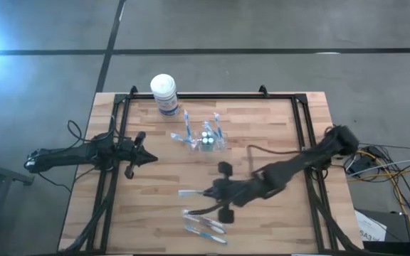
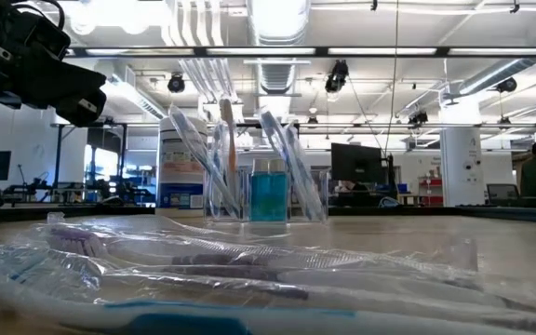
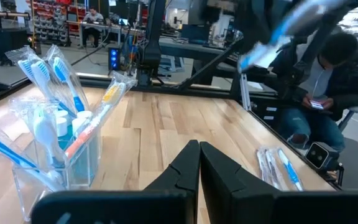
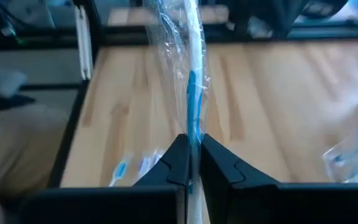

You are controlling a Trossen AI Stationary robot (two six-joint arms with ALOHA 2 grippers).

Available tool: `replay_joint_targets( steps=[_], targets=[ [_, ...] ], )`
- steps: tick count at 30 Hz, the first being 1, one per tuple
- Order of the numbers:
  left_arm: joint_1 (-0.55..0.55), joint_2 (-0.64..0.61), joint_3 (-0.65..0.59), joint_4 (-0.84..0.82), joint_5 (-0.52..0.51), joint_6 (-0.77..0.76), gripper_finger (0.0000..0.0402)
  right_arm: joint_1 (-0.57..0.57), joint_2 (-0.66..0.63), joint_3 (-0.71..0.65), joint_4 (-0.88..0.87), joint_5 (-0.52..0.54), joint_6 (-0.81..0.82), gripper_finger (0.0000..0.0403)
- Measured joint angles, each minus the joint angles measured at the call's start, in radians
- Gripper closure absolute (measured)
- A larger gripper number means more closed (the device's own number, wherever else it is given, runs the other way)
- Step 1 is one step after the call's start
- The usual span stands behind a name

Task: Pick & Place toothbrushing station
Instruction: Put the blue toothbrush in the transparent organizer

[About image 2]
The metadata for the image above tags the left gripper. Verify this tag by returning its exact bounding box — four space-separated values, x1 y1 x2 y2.
0 11 109 127

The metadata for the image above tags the orange toothbrush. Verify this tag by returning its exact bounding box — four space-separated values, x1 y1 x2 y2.
219 97 240 206

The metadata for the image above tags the clear acrylic organizer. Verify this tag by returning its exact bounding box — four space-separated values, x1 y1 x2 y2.
202 167 330 225

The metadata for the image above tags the black ceiling spotlight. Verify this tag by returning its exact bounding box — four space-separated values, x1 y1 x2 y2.
495 76 519 94
407 110 430 127
167 73 187 94

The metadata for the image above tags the white wipes canister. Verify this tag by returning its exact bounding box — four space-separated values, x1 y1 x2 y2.
155 115 208 218

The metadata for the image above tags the black monitor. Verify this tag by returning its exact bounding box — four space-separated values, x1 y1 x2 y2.
330 142 384 185

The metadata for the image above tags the red shelf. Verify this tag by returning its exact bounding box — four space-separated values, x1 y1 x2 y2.
418 175 445 208

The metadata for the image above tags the white building column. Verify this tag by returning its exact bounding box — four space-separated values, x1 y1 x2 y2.
438 95 483 208

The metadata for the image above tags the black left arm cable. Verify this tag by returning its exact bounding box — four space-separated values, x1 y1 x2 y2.
11 0 67 30

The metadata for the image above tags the black aluminium table frame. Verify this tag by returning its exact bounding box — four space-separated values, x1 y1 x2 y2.
0 203 536 225

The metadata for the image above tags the black background frame stand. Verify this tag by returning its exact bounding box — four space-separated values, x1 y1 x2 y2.
229 122 302 171

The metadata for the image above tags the black overhead frame beam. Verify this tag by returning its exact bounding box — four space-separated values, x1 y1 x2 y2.
65 45 536 59

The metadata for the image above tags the black hanging camera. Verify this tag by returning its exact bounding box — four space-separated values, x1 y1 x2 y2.
323 59 351 94

